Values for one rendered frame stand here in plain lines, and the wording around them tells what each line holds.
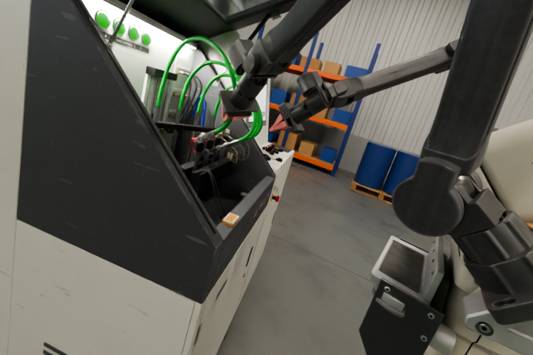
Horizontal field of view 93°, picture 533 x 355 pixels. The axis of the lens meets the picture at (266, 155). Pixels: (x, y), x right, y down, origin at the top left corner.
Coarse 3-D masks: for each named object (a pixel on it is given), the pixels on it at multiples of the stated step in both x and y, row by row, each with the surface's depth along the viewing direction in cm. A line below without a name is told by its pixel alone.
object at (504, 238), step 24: (504, 216) 30; (456, 240) 32; (480, 240) 29; (504, 240) 28; (528, 240) 28; (480, 264) 29; (504, 264) 27; (528, 264) 26; (504, 288) 27; (528, 288) 26; (504, 312) 26; (528, 312) 25
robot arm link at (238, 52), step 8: (240, 40) 58; (248, 40) 60; (232, 48) 60; (240, 48) 59; (248, 48) 58; (232, 56) 60; (240, 56) 59; (248, 56) 52; (256, 56) 51; (232, 64) 61; (240, 64) 59; (248, 64) 53; (256, 64) 52; (248, 72) 55
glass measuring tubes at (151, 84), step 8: (152, 72) 92; (160, 72) 95; (144, 80) 94; (152, 80) 94; (160, 80) 98; (168, 80) 104; (176, 80) 106; (144, 88) 94; (152, 88) 95; (168, 88) 105; (144, 96) 95; (152, 96) 96; (168, 96) 106; (144, 104) 96; (152, 104) 100; (160, 104) 103; (168, 104) 107; (152, 112) 100; (160, 112) 104; (160, 120) 108; (160, 128) 108
